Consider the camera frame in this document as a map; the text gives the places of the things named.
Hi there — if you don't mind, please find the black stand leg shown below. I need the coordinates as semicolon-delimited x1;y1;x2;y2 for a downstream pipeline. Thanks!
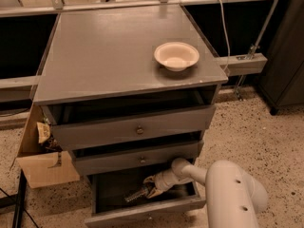
0;172;27;228

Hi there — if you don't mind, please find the dark cabinet at right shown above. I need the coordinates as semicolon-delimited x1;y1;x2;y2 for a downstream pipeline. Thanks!
258;0;304;115

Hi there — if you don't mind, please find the white paper bowl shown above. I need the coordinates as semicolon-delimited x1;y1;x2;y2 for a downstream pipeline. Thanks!
154;42;200;72

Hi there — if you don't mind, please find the grey middle drawer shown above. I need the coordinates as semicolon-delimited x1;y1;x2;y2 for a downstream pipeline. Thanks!
74;141;203;176

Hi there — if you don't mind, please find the brown cardboard box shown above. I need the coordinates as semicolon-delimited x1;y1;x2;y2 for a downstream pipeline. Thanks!
16;105;80;188

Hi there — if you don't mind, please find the clear plastic water bottle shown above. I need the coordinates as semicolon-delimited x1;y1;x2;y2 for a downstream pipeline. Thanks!
124;187;149;202

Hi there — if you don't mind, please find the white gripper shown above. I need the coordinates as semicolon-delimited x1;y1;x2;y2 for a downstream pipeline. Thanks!
143;169;192;199

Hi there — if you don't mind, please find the grey wooden drawer cabinet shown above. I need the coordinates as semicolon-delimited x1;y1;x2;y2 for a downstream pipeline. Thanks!
33;6;227;175

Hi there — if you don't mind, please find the yellow snack bag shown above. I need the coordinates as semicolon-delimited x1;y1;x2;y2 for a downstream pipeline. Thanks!
36;123;51;143

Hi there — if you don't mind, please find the white cable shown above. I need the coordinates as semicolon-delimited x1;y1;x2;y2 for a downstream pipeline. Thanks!
204;0;232;75

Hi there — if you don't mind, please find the grey bottom drawer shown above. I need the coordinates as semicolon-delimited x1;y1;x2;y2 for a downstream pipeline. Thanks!
85;162;205;228

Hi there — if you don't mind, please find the grey drawer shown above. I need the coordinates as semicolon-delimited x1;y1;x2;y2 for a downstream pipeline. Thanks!
74;141;203;176
52;105;216;150
85;162;205;228

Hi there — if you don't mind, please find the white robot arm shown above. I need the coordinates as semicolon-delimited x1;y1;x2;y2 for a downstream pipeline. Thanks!
143;158;268;228

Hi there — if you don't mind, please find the grey top drawer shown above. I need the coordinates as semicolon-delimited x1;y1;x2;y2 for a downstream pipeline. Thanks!
52;105;216;150

